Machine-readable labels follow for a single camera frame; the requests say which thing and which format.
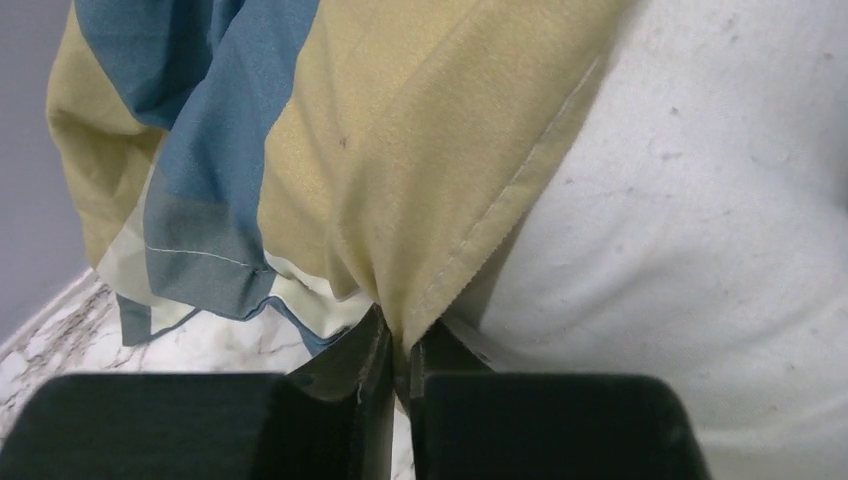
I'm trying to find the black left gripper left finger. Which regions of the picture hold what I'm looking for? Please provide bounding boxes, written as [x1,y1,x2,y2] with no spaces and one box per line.
[286,306,393,480]

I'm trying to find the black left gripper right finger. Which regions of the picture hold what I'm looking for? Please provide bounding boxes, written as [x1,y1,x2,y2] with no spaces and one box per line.
[407,320,492,480]

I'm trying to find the blue beige checked pillowcase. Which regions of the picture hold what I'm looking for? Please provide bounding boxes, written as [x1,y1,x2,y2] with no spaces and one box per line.
[47,1,632,351]

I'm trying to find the white pillow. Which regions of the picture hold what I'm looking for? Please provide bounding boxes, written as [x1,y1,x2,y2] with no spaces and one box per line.
[446,1,847,479]

